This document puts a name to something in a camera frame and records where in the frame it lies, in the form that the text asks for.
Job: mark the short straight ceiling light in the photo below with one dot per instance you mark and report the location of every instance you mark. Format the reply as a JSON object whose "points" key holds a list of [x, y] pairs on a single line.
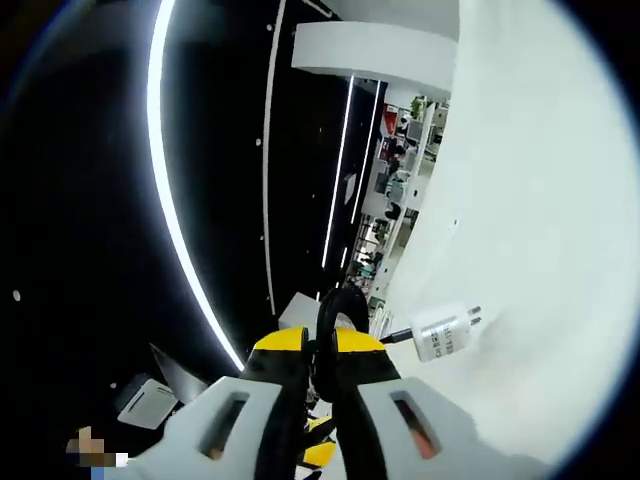
{"points": [[365, 150]]}

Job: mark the curved ceiling light strip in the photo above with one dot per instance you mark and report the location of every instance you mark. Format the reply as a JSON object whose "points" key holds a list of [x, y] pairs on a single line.
{"points": [[160, 175]]}

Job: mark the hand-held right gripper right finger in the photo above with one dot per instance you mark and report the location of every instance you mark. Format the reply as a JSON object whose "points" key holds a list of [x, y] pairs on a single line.
{"points": [[380, 410]]}

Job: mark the white desk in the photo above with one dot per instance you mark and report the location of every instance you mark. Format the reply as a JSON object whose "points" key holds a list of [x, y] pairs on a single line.
{"points": [[525, 200]]}

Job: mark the white charger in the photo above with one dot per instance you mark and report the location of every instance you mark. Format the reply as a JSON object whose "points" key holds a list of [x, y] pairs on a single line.
{"points": [[440, 330]]}

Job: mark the long straight ceiling light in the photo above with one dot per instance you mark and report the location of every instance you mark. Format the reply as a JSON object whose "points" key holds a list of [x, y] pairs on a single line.
{"points": [[337, 175]]}

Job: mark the white square column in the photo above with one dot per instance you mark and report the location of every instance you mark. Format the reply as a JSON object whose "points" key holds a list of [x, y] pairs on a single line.
{"points": [[375, 55]]}

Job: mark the red wall banner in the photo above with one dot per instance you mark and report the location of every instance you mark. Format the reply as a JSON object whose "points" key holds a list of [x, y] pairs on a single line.
{"points": [[389, 120]]}

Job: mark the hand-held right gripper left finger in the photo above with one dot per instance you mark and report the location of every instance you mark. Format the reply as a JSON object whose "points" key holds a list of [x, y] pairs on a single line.
{"points": [[225, 450]]}

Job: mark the small background green plant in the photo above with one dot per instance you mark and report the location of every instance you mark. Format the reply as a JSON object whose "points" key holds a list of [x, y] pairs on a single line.
{"points": [[417, 107]]}

